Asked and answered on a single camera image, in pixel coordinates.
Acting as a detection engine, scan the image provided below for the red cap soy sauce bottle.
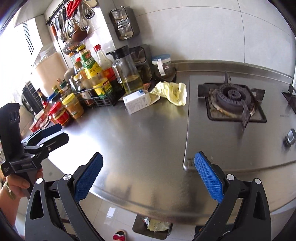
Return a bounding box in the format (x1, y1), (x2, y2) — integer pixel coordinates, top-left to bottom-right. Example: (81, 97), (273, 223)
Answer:
(93, 44), (125, 99)

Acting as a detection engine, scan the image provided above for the person's left hand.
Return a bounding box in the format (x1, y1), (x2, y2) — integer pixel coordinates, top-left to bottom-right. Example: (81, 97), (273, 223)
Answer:
(1, 174), (30, 225)

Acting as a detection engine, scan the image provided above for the black dish rack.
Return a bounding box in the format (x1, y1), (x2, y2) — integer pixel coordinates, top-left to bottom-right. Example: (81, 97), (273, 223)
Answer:
(21, 81), (43, 116)

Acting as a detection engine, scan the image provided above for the white milk carton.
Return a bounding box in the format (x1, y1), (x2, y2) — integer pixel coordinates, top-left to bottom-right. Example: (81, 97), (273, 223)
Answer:
(123, 89), (161, 114)

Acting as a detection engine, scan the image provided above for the right cast iron burner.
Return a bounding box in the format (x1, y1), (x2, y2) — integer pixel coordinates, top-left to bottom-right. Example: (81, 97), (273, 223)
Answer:
(281, 84), (296, 113)

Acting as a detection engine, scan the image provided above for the hanging kitchen utensils rack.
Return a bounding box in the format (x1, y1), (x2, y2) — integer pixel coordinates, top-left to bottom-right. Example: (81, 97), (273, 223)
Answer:
(46, 1), (98, 55)

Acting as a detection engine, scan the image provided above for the dark square trash bin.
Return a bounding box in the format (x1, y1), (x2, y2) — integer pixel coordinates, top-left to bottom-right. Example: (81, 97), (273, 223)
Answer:
(132, 215), (173, 240)

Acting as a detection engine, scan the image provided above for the left cast iron burner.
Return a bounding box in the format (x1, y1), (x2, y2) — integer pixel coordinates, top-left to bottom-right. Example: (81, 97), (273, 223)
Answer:
(197, 72), (267, 128)

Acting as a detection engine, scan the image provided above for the left red bow slipper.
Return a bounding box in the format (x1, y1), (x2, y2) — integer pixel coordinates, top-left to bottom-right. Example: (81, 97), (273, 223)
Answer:
(112, 230), (127, 241)

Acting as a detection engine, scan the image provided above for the green label seasoning bottle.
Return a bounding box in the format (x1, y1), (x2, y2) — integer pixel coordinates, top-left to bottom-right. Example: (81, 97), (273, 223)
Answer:
(77, 44), (114, 98)

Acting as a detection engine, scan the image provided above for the yellow plastic bag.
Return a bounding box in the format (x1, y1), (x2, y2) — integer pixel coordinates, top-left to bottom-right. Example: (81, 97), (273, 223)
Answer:
(142, 217), (171, 232)

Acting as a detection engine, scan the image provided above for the wall mounted spice box set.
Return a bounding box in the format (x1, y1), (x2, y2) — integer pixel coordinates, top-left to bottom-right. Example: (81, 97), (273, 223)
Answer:
(109, 6), (140, 41)

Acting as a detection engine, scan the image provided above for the red and white box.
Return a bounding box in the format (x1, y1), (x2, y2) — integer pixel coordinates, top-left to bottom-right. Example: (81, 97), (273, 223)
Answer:
(29, 110), (50, 133)

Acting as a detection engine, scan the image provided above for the glass oil dispenser black lid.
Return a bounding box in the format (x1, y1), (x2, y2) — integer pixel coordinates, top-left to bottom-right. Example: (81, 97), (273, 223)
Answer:
(107, 46), (143, 95)

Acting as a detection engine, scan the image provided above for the blue lid glass jar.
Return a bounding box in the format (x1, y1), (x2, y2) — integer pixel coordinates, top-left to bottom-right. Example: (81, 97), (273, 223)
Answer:
(152, 54), (173, 78)

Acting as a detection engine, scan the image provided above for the yellow lid peanut butter jar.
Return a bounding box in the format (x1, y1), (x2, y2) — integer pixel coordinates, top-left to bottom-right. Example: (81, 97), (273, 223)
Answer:
(62, 93), (84, 120)

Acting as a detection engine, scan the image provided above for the lower spice box set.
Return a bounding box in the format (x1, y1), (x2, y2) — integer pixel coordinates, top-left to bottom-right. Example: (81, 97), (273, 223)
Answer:
(129, 44), (152, 84)

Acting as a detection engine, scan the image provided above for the stainless steel gas stove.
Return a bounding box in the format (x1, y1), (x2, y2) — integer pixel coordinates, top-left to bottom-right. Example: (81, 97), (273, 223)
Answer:
(183, 75), (295, 171)

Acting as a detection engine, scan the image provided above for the red lid sauce jar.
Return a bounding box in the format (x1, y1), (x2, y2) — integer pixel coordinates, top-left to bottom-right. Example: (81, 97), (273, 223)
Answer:
(49, 101), (70, 126)

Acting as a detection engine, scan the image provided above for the cast iron burner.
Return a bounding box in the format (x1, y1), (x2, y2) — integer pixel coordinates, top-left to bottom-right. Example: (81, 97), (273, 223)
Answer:
(281, 84), (296, 113)
(197, 72), (267, 128)

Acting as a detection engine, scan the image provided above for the black wire condiment rack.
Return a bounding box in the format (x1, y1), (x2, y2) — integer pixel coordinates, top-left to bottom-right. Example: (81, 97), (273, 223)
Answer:
(70, 78), (125, 108)

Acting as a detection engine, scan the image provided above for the left stove knob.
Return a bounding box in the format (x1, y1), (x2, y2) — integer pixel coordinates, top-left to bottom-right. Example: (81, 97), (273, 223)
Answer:
(284, 128), (296, 147)

